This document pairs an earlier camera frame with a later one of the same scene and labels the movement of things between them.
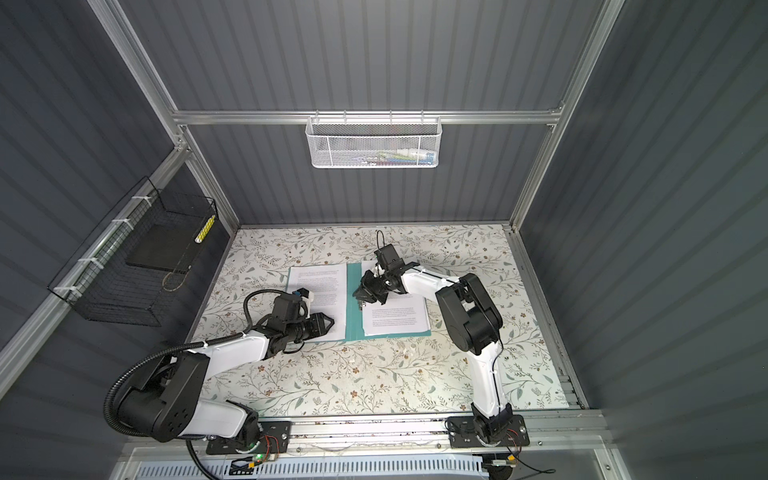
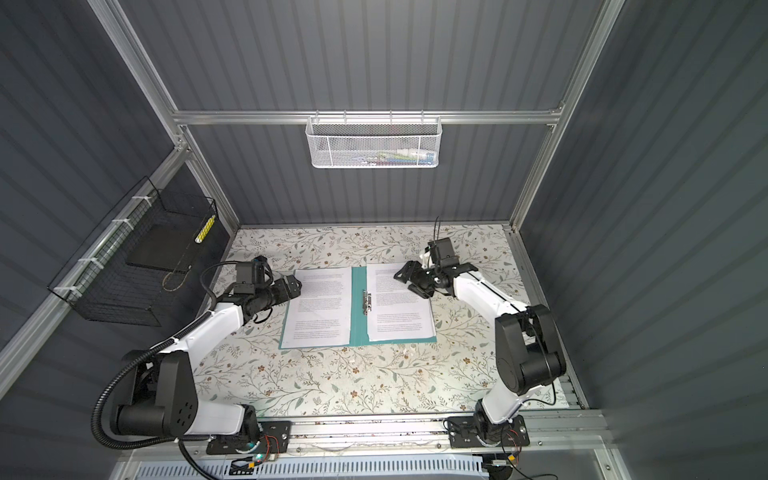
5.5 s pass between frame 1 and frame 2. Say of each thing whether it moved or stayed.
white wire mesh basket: stayed
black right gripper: moved
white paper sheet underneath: stayed
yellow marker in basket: stayed
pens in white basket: stayed
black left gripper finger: moved
